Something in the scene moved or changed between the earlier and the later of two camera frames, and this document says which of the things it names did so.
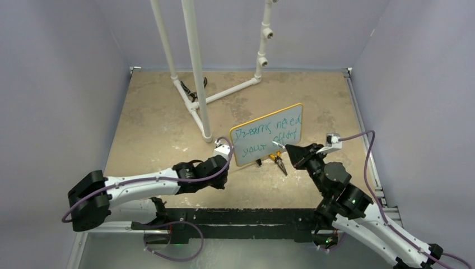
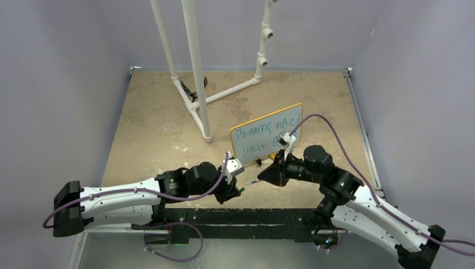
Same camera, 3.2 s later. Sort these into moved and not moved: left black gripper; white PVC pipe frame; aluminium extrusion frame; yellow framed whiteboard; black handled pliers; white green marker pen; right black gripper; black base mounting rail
Moved: right black gripper; white green marker pen; left black gripper
Not moved: black base mounting rail; aluminium extrusion frame; white PVC pipe frame; black handled pliers; yellow framed whiteboard
